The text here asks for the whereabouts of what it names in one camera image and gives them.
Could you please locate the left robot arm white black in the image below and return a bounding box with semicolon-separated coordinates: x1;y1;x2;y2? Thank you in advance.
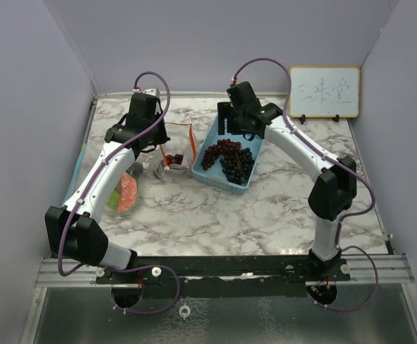
44;88;169;283

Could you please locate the green leaf vegetable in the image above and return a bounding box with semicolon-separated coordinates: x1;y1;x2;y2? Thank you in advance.
107;190;120;209

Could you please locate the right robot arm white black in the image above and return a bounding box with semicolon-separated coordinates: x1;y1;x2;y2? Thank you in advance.
218;82;357;280

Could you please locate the small whiteboard wooden frame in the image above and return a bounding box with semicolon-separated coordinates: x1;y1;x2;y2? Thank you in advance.
289;66;360;118

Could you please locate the clear bag orange zipper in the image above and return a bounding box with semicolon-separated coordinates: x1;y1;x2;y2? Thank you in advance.
150;123;199;181

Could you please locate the aluminium frame rail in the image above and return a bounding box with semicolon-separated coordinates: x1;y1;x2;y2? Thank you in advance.
34;254;416;287

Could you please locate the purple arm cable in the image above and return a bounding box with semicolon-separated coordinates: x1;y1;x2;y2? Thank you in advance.
231;57;380;312
57;72;181;316

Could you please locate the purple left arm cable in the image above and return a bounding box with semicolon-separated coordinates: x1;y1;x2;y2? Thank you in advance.
57;72;181;316

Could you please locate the clear bag blue zipper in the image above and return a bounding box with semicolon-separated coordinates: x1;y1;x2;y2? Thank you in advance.
63;141;138;221

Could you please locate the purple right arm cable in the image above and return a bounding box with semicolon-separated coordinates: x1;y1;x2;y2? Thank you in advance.
231;57;380;312

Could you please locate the watermelon slice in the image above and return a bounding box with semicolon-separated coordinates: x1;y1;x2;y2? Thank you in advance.
116;173;138;214

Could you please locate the dark purple plum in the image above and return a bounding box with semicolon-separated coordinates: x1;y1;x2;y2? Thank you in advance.
127;161;144;179

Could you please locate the dark grape bunch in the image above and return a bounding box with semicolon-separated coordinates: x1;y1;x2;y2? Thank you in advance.
219;148;255;185

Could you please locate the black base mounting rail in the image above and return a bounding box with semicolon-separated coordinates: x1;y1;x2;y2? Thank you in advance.
96;255;350;299

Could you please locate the blue plastic basket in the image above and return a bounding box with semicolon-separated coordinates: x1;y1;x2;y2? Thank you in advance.
191;116;263;194

